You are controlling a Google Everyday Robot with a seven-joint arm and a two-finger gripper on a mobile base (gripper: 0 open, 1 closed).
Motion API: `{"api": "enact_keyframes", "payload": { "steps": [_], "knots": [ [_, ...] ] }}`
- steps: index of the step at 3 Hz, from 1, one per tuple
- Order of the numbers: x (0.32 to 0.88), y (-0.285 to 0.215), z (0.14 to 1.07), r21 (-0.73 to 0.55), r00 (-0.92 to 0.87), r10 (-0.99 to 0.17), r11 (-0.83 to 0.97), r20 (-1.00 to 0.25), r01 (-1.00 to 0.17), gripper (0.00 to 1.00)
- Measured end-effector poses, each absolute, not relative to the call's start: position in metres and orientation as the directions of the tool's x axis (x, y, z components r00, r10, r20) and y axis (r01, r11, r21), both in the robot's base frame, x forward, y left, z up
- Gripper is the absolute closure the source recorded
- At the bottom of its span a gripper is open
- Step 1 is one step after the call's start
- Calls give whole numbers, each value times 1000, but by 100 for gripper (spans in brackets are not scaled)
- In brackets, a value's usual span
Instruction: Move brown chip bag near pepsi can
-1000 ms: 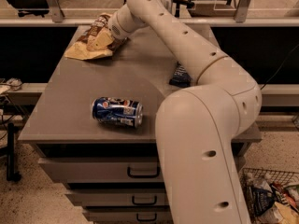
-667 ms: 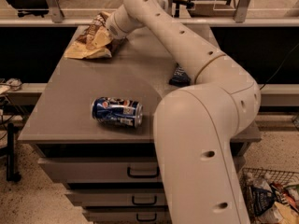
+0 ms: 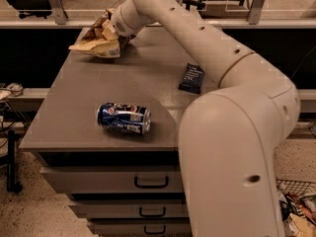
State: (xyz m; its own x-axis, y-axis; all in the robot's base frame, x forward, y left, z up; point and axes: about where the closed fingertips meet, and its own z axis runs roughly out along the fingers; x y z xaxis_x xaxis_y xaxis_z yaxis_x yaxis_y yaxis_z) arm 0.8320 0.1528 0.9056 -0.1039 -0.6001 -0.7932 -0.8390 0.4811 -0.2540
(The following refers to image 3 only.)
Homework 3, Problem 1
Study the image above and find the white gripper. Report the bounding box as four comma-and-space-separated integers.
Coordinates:
102, 0, 154, 40

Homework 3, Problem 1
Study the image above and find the brown chip bag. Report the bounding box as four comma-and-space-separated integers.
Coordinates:
69, 8, 131, 58

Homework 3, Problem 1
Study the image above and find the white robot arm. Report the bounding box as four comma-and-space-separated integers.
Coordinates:
112, 0, 300, 237

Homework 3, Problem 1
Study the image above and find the blue pepsi can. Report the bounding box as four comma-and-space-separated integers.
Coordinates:
97, 103, 151, 135

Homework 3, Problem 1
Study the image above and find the red snack bag in basket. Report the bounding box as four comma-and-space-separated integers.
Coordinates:
285, 193, 316, 224

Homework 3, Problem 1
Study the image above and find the dark blue snack bar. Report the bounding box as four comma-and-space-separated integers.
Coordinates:
179, 63, 204, 94

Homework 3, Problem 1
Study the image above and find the grey drawer cabinet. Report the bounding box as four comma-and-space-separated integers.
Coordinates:
19, 26, 231, 237

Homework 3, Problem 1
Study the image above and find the top grey drawer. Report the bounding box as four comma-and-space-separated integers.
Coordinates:
40, 166, 183, 194

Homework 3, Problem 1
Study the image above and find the grey drawer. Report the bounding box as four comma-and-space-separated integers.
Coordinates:
40, 166, 183, 194
87, 218, 191, 236
69, 199, 189, 219

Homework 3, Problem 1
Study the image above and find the middle grey drawer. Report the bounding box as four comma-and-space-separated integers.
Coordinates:
69, 199, 189, 219

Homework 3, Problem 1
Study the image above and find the black metal stand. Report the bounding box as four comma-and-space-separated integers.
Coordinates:
7, 130, 23, 194

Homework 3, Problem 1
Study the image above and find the bottom grey drawer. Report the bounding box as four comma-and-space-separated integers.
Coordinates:
87, 218, 191, 236

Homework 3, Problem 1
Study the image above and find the wire basket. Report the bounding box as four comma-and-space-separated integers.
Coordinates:
276, 179, 316, 237

